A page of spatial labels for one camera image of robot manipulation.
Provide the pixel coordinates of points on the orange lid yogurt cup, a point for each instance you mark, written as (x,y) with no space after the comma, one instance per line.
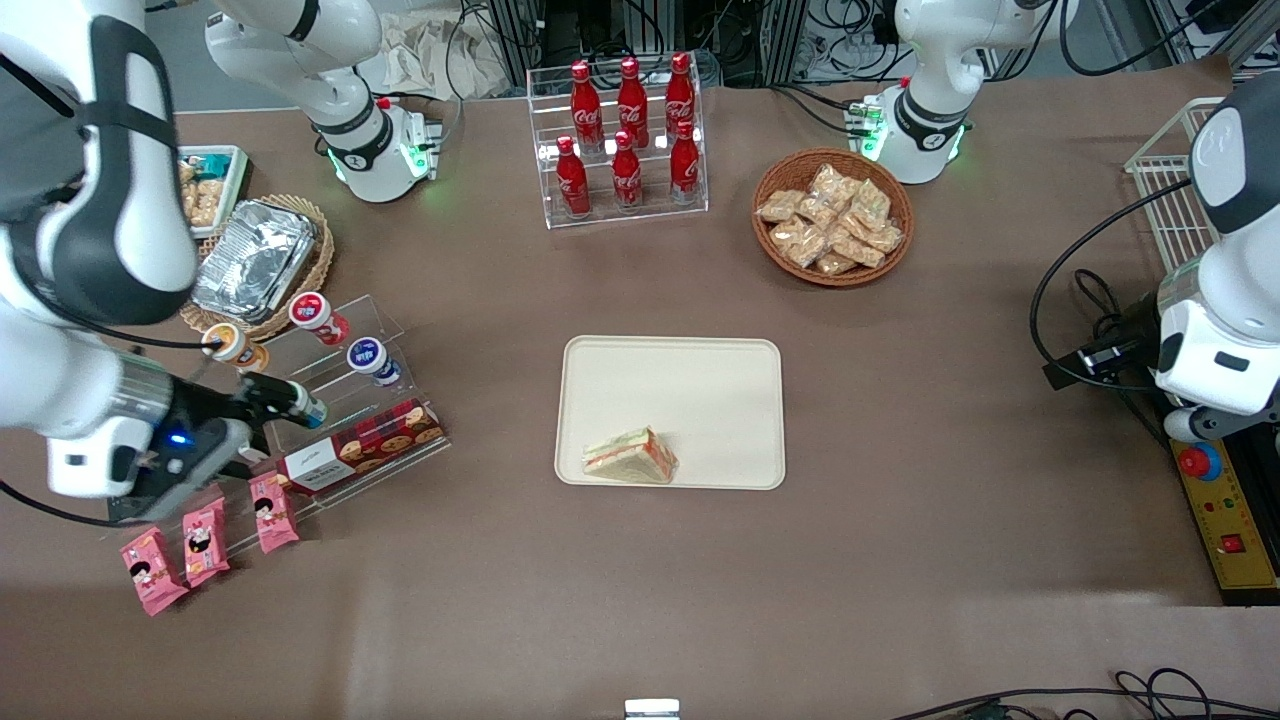
(235,350)

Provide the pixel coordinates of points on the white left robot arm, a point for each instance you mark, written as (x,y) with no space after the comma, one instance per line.
(935,100)

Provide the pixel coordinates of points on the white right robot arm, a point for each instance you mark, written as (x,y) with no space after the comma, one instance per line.
(100,200)

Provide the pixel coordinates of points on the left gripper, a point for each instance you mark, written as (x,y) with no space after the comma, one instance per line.
(1137,328)

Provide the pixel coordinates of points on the red plaid cookie box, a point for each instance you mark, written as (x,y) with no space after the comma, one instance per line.
(360,450)

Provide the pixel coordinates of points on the clear acrylic bottle rack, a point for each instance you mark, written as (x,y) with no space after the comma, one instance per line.
(620,215)

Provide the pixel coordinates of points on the triangle sandwich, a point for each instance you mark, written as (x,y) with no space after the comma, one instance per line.
(635,458)

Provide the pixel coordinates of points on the clear acrylic stepped stand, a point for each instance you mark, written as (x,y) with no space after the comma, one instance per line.
(345,400)

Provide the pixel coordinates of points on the silver foil container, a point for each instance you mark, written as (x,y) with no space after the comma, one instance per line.
(255,260)

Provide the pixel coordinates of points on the oval tan wicker basket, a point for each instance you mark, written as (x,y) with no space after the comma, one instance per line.
(315,270)

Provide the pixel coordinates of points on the red cola bottle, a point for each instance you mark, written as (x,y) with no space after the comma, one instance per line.
(586,110)
(573,182)
(632,105)
(685,168)
(680,98)
(627,177)

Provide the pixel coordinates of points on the round brown wicker basket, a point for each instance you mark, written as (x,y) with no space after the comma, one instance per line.
(800,278)

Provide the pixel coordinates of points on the crumpled beige cloth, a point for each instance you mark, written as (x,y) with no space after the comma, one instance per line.
(420,60)

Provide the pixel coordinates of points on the red lid yogurt cup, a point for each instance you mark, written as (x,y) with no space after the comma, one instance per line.
(318,316)

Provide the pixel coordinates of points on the beige rectangular tray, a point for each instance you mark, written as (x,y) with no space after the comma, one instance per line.
(670,390)

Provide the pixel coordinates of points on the green lid yogurt cup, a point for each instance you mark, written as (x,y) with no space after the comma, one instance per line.
(314,412)

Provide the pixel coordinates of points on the aluminium profile frame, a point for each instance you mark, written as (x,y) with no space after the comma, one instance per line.
(760,40)

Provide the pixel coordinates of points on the crispy rice snack packet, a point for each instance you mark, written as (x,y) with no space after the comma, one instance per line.
(780,206)
(832,185)
(818,211)
(207,202)
(800,242)
(885,238)
(860,250)
(871,203)
(835,264)

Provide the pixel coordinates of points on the pink snack packet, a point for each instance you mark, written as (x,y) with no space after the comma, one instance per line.
(273,512)
(152,572)
(205,542)

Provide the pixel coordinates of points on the white plastic bin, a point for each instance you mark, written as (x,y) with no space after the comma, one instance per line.
(238,185)

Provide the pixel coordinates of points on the blue lid yogurt cup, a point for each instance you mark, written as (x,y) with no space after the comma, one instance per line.
(372,360)

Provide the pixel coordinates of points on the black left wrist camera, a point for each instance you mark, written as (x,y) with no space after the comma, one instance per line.
(1095,362)

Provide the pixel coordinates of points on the teal snack packet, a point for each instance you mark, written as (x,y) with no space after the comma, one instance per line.
(212,164)

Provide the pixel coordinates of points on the yellow emergency stop box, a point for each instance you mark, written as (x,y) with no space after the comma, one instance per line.
(1225,510)

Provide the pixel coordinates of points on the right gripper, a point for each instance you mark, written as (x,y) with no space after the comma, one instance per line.
(197,413)

